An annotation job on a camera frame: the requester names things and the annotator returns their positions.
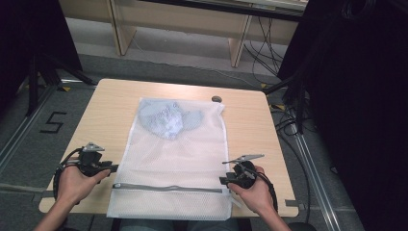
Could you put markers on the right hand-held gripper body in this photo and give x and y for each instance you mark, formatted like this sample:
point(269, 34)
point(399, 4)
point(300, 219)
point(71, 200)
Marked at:
point(243, 174)

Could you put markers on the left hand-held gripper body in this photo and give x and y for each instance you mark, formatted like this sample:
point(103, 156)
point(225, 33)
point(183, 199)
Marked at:
point(90, 161)

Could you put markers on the white mesh laundry bag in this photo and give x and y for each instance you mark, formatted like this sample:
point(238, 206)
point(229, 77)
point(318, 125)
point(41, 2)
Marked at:
point(179, 160)

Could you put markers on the person's right hand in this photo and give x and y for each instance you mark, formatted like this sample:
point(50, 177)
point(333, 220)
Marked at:
point(255, 195)

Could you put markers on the person's left hand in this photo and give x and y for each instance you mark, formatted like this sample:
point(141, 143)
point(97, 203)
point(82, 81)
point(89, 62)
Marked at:
point(75, 186)

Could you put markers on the grey tape strip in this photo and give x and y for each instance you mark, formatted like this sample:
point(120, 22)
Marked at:
point(46, 193)

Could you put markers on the grey printed garment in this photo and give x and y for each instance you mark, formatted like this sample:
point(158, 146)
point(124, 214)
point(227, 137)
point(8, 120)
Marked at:
point(166, 118)

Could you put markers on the black metal stand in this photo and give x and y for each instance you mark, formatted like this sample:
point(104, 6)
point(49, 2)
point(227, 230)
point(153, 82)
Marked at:
point(296, 96)

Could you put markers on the black tripod stand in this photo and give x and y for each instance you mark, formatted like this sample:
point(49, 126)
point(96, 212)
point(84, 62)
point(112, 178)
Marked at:
point(48, 73)

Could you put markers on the black curtain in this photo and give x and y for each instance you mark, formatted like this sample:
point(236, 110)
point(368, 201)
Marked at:
point(29, 38)
point(359, 112)

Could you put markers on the light wooden desk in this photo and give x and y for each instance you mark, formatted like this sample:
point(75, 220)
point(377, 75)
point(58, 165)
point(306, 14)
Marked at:
point(179, 22)

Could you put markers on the metal floor rail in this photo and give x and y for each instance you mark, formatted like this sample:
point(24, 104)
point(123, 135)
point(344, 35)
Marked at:
point(24, 128)
point(316, 179)

